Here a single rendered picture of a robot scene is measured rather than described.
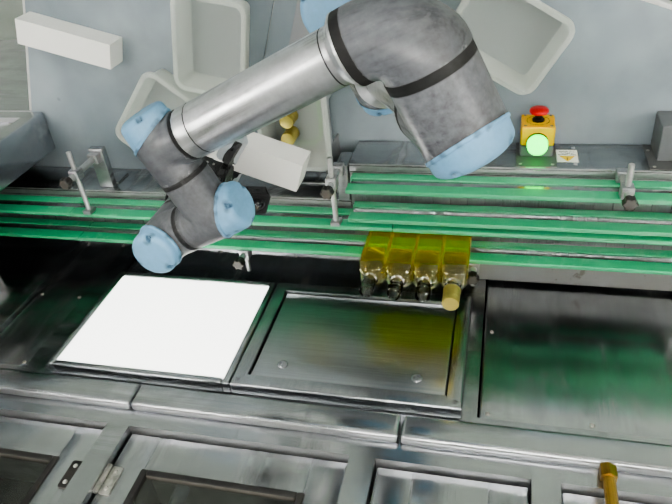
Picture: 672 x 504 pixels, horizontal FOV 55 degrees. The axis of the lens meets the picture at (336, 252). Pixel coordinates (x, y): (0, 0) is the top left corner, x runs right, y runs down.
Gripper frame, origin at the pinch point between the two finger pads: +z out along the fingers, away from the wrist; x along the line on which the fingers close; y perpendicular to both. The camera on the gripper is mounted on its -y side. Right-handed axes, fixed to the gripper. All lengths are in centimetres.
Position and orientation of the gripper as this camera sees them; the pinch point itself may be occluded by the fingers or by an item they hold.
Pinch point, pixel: (243, 155)
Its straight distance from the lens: 128.2
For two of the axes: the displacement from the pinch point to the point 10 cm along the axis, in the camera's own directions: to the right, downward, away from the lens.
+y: -9.4, -3.3, 0.4
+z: 2.3, -5.7, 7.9
